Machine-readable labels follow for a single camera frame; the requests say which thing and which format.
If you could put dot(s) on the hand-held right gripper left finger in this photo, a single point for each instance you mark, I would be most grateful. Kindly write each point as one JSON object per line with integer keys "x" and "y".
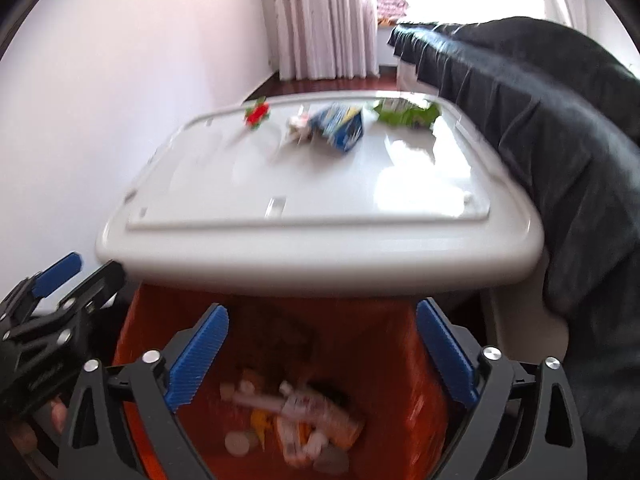
{"x": 197, "y": 360}

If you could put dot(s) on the green snack bag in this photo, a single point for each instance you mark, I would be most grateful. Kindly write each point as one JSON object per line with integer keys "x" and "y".
{"x": 405, "y": 114}

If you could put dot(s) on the trash bin with orange bag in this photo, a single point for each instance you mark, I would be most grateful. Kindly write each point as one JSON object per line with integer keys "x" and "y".
{"x": 395, "y": 360}

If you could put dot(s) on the blue white milk carton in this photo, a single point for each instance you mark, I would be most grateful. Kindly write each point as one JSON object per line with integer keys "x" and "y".
{"x": 337, "y": 125}

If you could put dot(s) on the orange white snack packet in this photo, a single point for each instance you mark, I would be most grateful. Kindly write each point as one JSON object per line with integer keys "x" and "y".
{"x": 330, "y": 435}

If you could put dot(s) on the red green toy car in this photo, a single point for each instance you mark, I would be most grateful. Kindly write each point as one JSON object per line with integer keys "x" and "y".
{"x": 256, "y": 114}

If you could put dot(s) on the white plastic storage lid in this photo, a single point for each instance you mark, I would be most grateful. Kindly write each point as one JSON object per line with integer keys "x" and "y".
{"x": 325, "y": 185}

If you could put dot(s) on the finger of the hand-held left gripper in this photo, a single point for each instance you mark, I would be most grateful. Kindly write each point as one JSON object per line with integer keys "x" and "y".
{"x": 55, "y": 275}
{"x": 97, "y": 290}

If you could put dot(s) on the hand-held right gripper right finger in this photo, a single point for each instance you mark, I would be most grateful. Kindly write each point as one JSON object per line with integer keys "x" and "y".
{"x": 447, "y": 355}

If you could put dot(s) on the white paper cup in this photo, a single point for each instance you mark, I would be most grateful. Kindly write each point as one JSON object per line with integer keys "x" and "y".
{"x": 237, "y": 443}

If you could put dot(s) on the person's left hand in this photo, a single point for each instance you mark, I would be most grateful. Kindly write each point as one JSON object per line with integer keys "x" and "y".
{"x": 57, "y": 417}

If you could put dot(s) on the folded pink quilts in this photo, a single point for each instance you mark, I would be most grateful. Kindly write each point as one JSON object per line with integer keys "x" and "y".
{"x": 392, "y": 7}

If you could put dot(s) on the bed with dark blanket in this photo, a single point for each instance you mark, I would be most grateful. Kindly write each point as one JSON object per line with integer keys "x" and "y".
{"x": 575, "y": 160}

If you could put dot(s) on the pink patterned curtain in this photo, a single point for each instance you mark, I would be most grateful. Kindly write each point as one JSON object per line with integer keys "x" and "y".
{"x": 325, "y": 20}

